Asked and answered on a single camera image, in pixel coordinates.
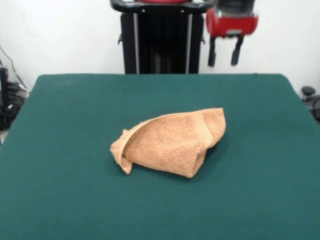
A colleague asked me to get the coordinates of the black camera stand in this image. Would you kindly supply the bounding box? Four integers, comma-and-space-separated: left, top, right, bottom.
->
0, 66, 10, 112

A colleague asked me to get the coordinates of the orange terry towel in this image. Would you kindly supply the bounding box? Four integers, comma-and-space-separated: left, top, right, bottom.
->
109, 107, 227, 179

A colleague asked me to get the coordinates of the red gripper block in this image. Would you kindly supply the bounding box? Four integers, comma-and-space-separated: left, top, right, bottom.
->
205, 7, 260, 67

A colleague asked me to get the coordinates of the dark green table cloth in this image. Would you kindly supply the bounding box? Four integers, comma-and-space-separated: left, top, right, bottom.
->
0, 73, 320, 240

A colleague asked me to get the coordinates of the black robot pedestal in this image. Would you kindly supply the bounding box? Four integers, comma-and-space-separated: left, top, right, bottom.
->
110, 0, 213, 75

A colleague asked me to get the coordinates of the office chair base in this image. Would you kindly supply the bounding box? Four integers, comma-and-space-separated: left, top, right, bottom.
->
301, 86, 320, 123
0, 82, 29, 131

